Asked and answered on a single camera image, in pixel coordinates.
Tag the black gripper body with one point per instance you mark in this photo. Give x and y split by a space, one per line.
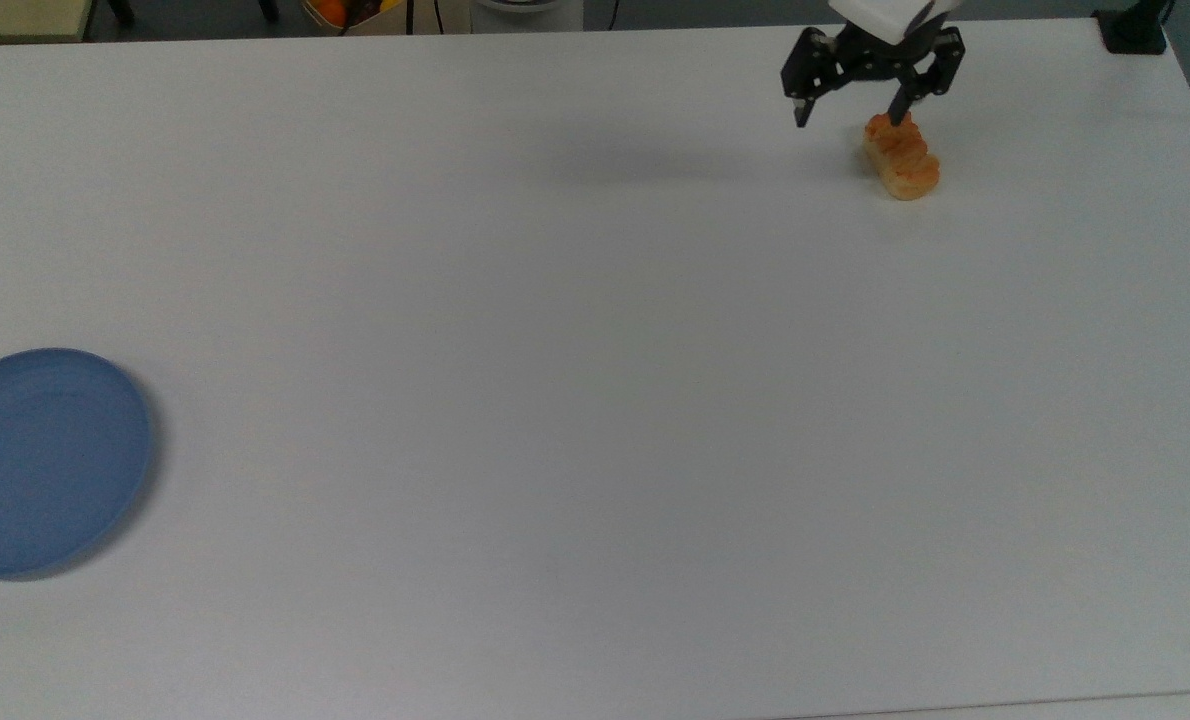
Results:
880 58

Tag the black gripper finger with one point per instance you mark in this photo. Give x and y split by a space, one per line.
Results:
810 70
930 70

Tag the golden brown bread pastry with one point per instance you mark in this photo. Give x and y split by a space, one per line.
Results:
903 160

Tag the black stand pole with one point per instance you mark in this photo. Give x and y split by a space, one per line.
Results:
409 14

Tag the orange round fruit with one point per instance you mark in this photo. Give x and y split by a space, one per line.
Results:
330 10

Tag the black chair leg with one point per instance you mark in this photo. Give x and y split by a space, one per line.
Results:
268 8
121 10

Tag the beige side table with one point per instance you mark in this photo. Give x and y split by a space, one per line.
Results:
15 18

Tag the blue round plate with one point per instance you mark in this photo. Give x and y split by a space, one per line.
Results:
55 460

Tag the black corner clamp mount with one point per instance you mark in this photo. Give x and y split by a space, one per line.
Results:
1133 30

